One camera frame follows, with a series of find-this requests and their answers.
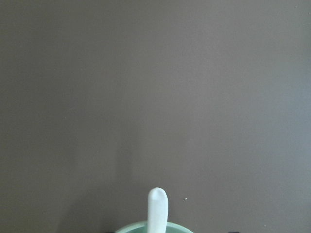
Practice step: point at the white ceramic spoon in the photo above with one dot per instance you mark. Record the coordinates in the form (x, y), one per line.
(157, 211)

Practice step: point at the light green bowl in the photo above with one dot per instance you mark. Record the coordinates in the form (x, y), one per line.
(141, 227)

